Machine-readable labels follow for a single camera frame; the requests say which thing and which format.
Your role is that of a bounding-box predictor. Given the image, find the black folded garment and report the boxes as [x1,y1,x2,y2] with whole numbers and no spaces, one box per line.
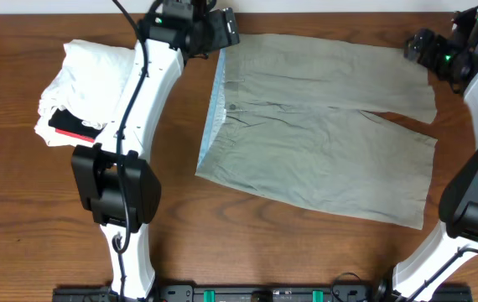
[48,110,101,143]

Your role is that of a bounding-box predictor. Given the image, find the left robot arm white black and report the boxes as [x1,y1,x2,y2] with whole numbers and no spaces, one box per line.
[68,1,240,301]

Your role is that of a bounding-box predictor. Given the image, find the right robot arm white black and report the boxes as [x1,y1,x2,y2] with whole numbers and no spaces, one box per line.
[372,6,478,301]

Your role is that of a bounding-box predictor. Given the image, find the white folded garment on top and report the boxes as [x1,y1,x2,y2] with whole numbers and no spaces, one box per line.
[38,39,135,130]

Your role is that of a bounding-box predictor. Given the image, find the white garment at stack bottom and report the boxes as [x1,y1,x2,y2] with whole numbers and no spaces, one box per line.
[34,117,95,147]

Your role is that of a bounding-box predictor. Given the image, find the khaki green shorts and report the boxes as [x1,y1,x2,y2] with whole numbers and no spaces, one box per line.
[196,34,436,229]

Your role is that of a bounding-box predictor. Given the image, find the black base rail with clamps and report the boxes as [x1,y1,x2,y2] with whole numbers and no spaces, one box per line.
[51,279,474,302]

